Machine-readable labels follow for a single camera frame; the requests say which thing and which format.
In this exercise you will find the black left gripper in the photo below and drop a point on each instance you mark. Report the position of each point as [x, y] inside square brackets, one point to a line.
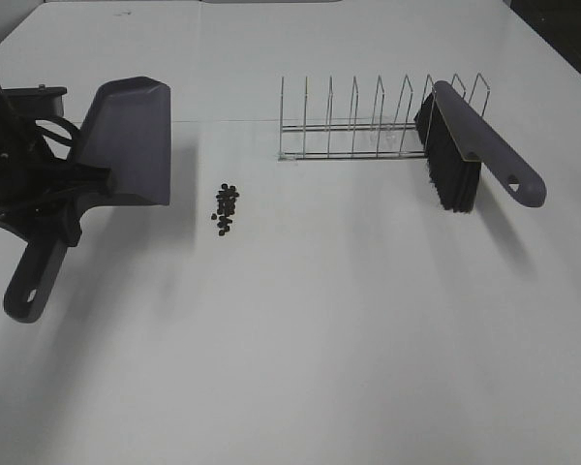
[31, 192]

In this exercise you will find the metal wire dish rack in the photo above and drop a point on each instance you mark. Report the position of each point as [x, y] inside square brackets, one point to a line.
[326, 123]

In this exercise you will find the grey plastic dustpan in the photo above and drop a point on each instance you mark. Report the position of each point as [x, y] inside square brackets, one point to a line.
[127, 129]

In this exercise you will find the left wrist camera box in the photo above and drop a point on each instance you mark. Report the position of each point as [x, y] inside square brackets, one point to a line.
[39, 102]

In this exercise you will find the grey hand brush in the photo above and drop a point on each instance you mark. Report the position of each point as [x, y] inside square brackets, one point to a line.
[458, 143]

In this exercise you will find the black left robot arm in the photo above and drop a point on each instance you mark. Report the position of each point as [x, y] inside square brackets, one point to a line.
[33, 141]

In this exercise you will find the pile of coffee beans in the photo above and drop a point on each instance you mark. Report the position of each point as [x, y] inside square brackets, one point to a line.
[222, 216]

